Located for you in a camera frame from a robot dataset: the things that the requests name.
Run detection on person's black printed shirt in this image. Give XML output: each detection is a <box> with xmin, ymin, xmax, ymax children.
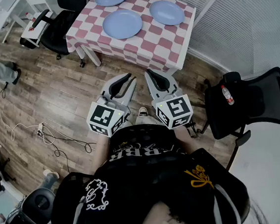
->
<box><xmin>42</xmin><ymin>113</ymin><xmax>253</xmax><ymax>224</ymax></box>

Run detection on black floor cable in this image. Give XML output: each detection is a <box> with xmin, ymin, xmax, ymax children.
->
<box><xmin>41</xmin><ymin>127</ymin><xmax>101</xmax><ymax>177</ymax></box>

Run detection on white floor cable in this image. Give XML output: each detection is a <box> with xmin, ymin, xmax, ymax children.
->
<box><xmin>0</xmin><ymin>102</ymin><xmax>60</xmax><ymax>150</ymax></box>

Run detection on clear plastic bottle red label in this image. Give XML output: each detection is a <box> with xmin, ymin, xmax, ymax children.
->
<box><xmin>220</xmin><ymin>83</ymin><xmax>236</xmax><ymax>107</ymax></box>

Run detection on white shelf unit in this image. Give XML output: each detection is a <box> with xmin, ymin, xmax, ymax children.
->
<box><xmin>0</xmin><ymin>0</ymin><xmax>56</xmax><ymax>45</ymax></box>

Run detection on black padded office chair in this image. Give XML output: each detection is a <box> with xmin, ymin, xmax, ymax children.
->
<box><xmin>15</xmin><ymin>0</ymin><xmax>101</xmax><ymax>75</ymax></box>

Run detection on person's right forearm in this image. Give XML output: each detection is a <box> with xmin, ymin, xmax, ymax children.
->
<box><xmin>174</xmin><ymin>125</ymin><xmax>197</xmax><ymax>156</ymax></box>

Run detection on white window blinds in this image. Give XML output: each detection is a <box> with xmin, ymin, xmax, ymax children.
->
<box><xmin>163</xmin><ymin>0</ymin><xmax>280</xmax><ymax>84</ymax></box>

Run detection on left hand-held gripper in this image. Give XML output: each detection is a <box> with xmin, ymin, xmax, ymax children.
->
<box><xmin>82</xmin><ymin>72</ymin><xmax>143</xmax><ymax>140</ymax></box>

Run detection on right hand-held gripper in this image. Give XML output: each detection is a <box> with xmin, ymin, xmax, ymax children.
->
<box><xmin>143</xmin><ymin>65</ymin><xmax>195</xmax><ymax>132</ymax></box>

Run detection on person's beige trousers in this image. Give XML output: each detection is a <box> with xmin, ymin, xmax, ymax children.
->
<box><xmin>124</xmin><ymin>111</ymin><xmax>167</xmax><ymax>130</ymax></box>

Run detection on small plastic bottle red cap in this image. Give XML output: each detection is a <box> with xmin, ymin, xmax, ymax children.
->
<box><xmin>25</xmin><ymin>11</ymin><xmax>37</xmax><ymax>24</ymax></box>

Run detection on white side table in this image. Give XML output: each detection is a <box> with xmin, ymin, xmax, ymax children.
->
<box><xmin>18</xmin><ymin>8</ymin><xmax>57</xmax><ymax>50</ymax></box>

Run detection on white canvas sneaker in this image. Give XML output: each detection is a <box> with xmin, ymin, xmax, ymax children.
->
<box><xmin>137</xmin><ymin>106</ymin><xmax>149</xmax><ymax>118</ymax></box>

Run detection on black mesh office chair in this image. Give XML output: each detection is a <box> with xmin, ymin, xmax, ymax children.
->
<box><xmin>201</xmin><ymin>66</ymin><xmax>280</xmax><ymax>172</ymax></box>

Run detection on grey shoulder strap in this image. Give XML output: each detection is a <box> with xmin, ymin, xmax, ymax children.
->
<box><xmin>66</xmin><ymin>195</ymin><xmax>90</xmax><ymax>224</ymax></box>
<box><xmin>210</xmin><ymin>181</ymin><xmax>242</xmax><ymax>224</ymax></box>

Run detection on white power strip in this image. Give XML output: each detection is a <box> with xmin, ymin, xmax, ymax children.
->
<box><xmin>36</xmin><ymin>122</ymin><xmax>46</xmax><ymax>136</ymax></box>

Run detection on pink white checkered tablecloth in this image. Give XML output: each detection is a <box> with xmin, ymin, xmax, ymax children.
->
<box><xmin>62</xmin><ymin>0</ymin><xmax>203</xmax><ymax>83</ymax></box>

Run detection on person's left forearm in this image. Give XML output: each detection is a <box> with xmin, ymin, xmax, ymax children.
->
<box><xmin>90</xmin><ymin>133</ymin><xmax>117</xmax><ymax>170</ymax></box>

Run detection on black round stool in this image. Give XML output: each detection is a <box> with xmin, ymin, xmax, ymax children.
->
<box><xmin>19</xmin><ymin>186</ymin><xmax>59</xmax><ymax>224</ymax></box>

